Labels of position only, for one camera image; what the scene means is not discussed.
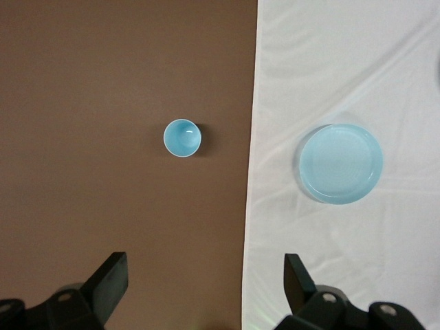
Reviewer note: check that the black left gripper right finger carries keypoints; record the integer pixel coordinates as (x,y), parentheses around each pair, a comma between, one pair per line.
(299,288)

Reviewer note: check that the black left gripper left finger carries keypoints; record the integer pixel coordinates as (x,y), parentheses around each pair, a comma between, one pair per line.
(106,285)

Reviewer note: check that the light blue cup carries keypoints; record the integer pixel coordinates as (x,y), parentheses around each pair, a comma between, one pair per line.
(181,137)

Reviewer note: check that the light blue plate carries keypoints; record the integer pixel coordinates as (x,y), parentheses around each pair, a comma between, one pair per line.
(340,164)

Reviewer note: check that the white tablecloth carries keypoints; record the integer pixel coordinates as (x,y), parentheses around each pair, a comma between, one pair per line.
(326,68)

